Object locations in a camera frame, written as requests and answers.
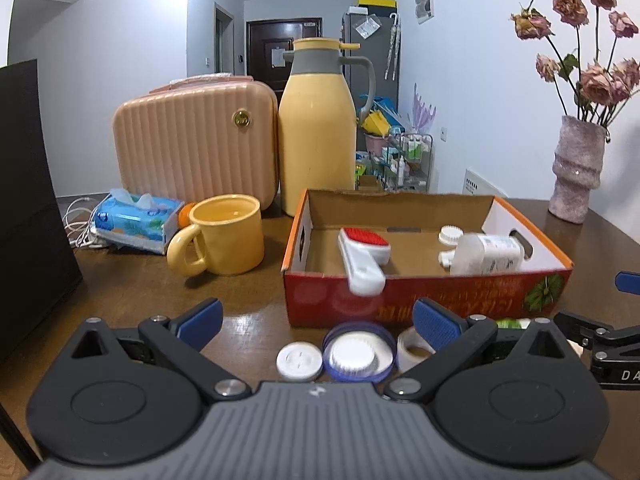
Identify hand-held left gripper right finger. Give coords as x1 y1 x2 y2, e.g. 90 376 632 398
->
384 297 571 403

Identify grey refrigerator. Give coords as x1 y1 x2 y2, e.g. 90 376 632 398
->
342 7 401 106

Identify blue tissue pack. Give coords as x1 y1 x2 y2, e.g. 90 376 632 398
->
92 188 186 256

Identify white round plastic lid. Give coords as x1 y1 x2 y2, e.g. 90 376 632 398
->
276 343 324 382

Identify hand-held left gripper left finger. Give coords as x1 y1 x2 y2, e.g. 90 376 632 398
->
70 297 252 403

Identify metal trolley rack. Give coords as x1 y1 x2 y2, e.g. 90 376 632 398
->
372 132 433 193

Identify purple wall decoration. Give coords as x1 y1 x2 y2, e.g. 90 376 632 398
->
410 82 437 133

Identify black rod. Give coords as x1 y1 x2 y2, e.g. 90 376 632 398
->
0 402 41 471

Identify black panel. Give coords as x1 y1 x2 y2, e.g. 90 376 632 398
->
0 59 84 366

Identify pink textured vase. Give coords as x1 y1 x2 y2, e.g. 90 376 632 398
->
548 115 611 224

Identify white labelled plastic jar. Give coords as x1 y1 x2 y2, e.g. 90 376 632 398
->
439 233 526 277

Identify orange white cardboard box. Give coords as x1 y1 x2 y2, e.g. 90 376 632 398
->
281 188 574 328

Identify yellow blue toy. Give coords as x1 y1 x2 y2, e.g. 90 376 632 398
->
361 97 401 136

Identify white tape roll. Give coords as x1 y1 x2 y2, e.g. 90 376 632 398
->
396 327 437 374

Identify dark brown entrance door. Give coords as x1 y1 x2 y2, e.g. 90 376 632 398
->
246 17 322 92

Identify white ribbed round lid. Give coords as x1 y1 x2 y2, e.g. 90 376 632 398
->
331 336 377 375

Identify blue round lid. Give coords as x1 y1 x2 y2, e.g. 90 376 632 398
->
322 321 397 383

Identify red white lint brush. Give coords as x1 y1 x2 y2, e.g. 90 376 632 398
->
338 227 392 296

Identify yellow ceramic mug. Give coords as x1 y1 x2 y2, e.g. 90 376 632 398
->
166 194 265 277

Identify hanging folded umbrella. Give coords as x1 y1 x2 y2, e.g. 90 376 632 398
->
384 12 401 81

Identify bunch of dried pink roses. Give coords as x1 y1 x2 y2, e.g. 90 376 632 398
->
510 0 640 128

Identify grey interior door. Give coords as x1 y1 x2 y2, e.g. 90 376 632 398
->
215 2 236 75

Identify white cable bundle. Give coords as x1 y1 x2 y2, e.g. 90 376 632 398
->
62 197 108 248

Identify pink ribbed small suitcase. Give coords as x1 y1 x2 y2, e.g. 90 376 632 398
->
111 74 279 211

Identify yellow thermos jug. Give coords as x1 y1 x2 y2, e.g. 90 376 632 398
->
278 37 376 218

